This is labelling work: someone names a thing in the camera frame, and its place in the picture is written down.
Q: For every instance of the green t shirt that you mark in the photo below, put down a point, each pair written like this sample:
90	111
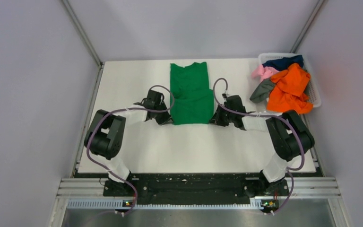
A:
193	98

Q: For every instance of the white cable duct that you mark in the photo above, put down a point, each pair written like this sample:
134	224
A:
119	204

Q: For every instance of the orange t shirt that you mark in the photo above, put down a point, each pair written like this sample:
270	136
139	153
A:
289	91

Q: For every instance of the white plastic laundry basket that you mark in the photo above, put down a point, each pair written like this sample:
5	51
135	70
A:
312	89

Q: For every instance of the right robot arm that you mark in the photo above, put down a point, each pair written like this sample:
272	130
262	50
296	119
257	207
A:
290	138

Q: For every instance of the aluminium frame rail left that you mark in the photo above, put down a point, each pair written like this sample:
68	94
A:
81	32

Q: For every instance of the aluminium frame rail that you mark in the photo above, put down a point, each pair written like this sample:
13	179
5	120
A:
319	6
81	32

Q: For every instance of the grey t shirt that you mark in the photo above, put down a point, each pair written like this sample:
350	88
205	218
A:
262	91

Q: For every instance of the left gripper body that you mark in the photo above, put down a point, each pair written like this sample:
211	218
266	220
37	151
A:
161	106

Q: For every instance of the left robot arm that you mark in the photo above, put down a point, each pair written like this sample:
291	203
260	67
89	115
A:
104	138

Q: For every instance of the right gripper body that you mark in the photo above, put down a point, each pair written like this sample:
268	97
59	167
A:
227	117

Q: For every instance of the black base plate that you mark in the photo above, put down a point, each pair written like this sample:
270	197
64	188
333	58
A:
195	189

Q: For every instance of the pink t shirt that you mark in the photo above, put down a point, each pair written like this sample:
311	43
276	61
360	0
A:
263	73

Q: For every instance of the aluminium frame rail right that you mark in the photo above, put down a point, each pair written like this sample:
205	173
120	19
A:
319	6

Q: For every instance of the navy blue t shirt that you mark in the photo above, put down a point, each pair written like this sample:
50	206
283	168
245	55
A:
285	62

